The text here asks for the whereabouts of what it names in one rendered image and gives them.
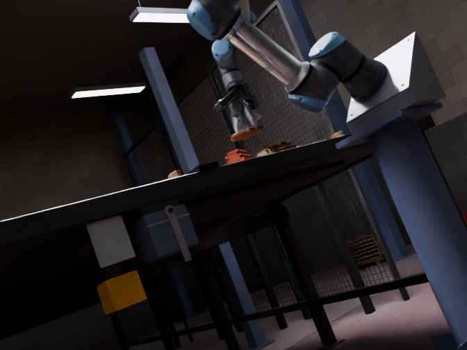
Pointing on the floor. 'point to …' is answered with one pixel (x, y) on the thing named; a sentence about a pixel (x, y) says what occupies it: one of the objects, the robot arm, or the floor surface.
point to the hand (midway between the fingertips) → (247, 132)
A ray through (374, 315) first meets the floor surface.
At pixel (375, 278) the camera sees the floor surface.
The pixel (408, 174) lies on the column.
